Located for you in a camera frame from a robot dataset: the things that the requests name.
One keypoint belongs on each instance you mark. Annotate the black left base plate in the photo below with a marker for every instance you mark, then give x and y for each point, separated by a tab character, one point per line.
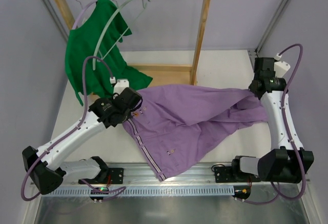
108	177

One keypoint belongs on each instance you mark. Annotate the purple clothes hanger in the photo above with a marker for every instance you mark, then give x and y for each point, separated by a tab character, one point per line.
83	10

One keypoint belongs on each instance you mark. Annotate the green t-shirt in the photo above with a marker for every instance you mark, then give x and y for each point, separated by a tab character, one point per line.
92	49

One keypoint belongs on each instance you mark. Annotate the purple trousers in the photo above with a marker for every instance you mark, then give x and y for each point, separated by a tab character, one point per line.
177	125

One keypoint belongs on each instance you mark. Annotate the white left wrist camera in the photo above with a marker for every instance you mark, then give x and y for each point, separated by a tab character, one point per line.
118	85

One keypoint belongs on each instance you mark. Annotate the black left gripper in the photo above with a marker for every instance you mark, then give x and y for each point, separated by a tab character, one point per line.
135	103

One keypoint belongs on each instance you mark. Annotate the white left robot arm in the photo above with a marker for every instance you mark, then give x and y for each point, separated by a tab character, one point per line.
47	165

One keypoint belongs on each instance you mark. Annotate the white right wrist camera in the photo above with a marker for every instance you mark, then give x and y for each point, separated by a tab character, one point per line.
280	67

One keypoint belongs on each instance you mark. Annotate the controller board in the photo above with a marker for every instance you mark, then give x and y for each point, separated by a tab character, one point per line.
98	192
241	192

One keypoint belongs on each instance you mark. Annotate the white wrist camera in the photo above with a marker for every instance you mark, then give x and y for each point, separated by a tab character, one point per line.
280	67
118	85

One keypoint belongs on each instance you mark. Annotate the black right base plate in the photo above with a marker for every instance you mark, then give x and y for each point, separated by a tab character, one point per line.
225	174

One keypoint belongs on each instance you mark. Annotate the left controller board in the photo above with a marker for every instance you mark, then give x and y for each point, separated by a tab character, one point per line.
98	192

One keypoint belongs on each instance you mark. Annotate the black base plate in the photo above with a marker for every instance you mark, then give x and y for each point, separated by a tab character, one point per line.
225	174
108	177

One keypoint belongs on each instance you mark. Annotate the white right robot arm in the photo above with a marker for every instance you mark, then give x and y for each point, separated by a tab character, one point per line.
287	160

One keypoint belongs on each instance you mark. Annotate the right controller board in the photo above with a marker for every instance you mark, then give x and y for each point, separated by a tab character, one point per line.
241	192

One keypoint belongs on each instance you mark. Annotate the slotted grey cable duct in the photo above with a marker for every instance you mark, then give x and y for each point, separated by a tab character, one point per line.
149	191

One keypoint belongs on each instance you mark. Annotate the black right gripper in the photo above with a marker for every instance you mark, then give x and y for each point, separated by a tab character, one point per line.
255	88

